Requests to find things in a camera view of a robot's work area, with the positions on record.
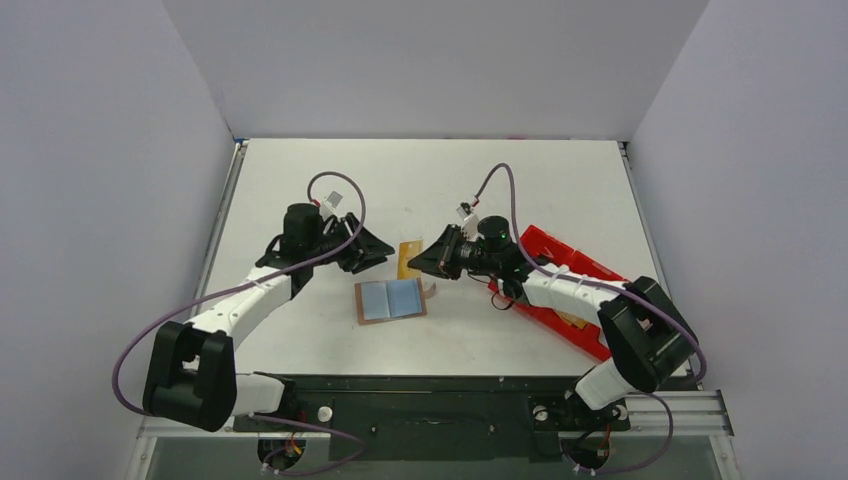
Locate yellow credit card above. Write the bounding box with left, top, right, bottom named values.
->
left=397, top=239, right=423, bottom=280

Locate brown leather card holder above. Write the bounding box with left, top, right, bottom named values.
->
left=354, top=278, right=437, bottom=326

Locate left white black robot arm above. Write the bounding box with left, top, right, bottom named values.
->
left=142, top=203, right=395, bottom=432

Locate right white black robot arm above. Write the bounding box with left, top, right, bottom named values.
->
left=407, top=216, right=697, bottom=411

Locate red plastic compartment tray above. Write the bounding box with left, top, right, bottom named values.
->
left=513, top=225, right=626, bottom=362

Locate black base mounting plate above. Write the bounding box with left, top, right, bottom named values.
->
left=231, top=374, right=614, bottom=471

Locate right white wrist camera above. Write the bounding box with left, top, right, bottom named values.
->
left=457, top=202, right=479, bottom=241

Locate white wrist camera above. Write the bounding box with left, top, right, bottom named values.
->
left=318, top=191, right=344, bottom=220
left=457, top=202, right=479, bottom=241

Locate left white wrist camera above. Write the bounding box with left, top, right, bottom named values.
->
left=318, top=191, right=344, bottom=220

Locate aluminium frame rail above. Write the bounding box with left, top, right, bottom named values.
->
left=145, top=390, right=734, bottom=437

